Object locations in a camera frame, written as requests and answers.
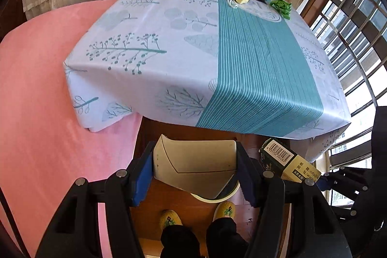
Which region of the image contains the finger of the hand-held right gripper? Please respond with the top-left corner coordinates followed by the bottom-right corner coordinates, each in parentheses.
top-left (316, 167), bottom-right (371, 196)
top-left (331, 204), bottom-right (382, 232)

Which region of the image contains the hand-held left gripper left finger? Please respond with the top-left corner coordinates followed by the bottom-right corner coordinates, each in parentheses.
top-left (35, 141), bottom-right (157, 258)

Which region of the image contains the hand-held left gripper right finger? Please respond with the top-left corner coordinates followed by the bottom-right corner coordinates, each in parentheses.
top-left (236, 141), bottom-right (353, 258)

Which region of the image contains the green and yellow box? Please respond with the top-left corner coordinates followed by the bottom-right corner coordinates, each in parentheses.
top-left (258, 138), bottom-right (321, 184)

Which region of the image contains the blue bin with cream rim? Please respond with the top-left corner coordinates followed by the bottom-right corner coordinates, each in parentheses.
top-left (190, 181), bottom-right (241, 203)

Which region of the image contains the cream cardboard piece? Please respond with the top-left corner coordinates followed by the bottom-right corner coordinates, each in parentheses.
top-left (153, 134), bottom-right (239, 199)

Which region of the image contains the green wrapper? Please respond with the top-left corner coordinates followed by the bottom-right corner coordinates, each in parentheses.
top-left (270, 0), bottom-right (292, 20)

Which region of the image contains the yellow knitted slipper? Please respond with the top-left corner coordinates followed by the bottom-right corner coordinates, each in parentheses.
top-left (160, 210), bottom-right (183, 230)
top-left (213, 201), bottom-right (237, 219)

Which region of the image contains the pink bed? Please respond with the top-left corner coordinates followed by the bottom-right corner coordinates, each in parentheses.
top-left (0, 0), bottom-right (142, 258)

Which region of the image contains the tree print tablecloth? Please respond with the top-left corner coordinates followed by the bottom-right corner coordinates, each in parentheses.
top-left (63, 0), bottom-right (353, 163)

